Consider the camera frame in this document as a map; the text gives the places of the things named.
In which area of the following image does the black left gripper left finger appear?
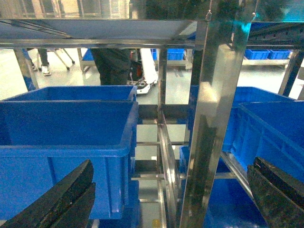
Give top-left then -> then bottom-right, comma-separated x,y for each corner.
1,159 -> 96,228

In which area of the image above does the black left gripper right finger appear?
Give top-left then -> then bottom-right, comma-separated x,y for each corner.
247,157 -> 304,228

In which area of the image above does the steel shelf cart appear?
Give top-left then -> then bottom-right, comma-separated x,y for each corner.
0,0 -> 304,228

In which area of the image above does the lower right blue bin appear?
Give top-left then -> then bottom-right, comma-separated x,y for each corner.
179,146 -> 269,228

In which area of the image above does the blue bin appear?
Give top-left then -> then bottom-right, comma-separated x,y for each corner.
189,85 -> 304,176
5,85 -> 137,101
179,146 -> 269,228
0,100 -> 138,220

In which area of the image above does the near left blue bin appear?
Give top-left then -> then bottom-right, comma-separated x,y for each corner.
0,100 -> 138,220

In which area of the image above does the rear left blue bin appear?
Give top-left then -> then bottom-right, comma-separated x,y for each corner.
5,85 -> 137,101

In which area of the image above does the person in dark trousers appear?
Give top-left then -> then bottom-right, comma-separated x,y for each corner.
91,48 -> 131,86

